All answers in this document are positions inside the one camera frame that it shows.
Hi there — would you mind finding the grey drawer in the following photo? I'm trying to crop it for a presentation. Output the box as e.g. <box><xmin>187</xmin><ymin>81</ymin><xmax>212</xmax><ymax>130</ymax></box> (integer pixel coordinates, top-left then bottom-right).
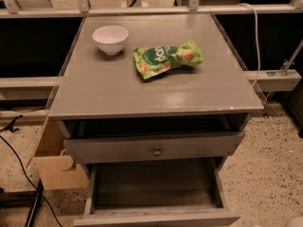
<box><xmin>63</xmin><ymin>131</ymin><xmax>244</xmax><ymax>164</ymax></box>
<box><xmin>74</xmin><ymin>158</ymin><xmax>241</xmax><ymax>227</ymax></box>

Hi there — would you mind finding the white hanging cable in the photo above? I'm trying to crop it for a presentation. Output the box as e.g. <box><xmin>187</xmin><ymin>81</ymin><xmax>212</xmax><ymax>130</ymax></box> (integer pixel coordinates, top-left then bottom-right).
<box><xmin>238</xmin><ymin>2</ymin><xmax>262</xmax><ymax>88</ymax></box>

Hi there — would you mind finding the black metal stand base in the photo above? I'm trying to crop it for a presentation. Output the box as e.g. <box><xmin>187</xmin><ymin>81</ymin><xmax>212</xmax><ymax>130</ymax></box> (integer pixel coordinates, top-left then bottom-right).
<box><xmin>0</xmin><ymin>181</ymin><xmax>44</xmax><ymax>227</ymax></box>

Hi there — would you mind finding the green snack bag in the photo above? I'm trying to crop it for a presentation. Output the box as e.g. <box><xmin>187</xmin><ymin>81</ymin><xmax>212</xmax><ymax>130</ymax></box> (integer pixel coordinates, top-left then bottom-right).
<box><xmin>134</xmin><ymin>41</ymin><xmax>203</xmax><ymax>79</ymax></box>

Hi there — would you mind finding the black floor cable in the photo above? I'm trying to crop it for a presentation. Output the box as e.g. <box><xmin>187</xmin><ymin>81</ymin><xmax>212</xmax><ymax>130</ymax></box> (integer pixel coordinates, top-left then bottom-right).
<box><xmin>0</xmin><ymin>134</ymin><xmax>63</xmax><ymax>227</ymax></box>

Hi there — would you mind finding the grey top drawer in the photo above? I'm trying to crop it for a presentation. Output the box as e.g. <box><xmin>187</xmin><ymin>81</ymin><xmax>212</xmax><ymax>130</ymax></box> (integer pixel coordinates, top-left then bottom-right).
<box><xmin>63</xmin><ymin>131</ymin><xmax>244</xmax><ymax>164</ymax></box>

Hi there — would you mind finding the grey wooden drawer cabinet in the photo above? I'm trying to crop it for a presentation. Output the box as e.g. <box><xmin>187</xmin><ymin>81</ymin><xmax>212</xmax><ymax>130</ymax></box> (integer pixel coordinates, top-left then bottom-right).
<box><xmin>47</xmin><ymin>13</ymin><xmax>265</xmax><ymax>172</ymax></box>

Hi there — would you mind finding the cardboard box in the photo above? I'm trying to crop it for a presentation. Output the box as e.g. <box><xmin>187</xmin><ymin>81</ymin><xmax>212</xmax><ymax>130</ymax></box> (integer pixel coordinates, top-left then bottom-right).
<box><xmin>33</xmin><ymin>119</ymin><xmax>89</xmax><ymax>190</ymax></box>

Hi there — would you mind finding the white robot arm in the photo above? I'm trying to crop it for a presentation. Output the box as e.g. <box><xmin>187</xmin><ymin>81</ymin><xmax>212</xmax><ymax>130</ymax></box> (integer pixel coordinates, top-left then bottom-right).
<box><xmin>285</xmin><ymin>217</ymin><xmax>303</xmax><ymax>227</ymax></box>

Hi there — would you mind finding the white ceramic bowl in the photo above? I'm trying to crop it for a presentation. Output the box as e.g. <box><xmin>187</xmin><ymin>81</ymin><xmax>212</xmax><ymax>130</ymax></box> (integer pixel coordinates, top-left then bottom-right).
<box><xmin>92</xmin><ymin>26</ymin><xmax>129</xmax><ymax>55</ymax></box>

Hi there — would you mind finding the metal rail frame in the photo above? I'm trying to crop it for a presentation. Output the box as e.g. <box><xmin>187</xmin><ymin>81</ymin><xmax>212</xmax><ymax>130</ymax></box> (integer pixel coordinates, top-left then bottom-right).
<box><xmin>0</xmin><ymin>0</ymin><xmax>303</xmax><ymax>93</ymax></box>

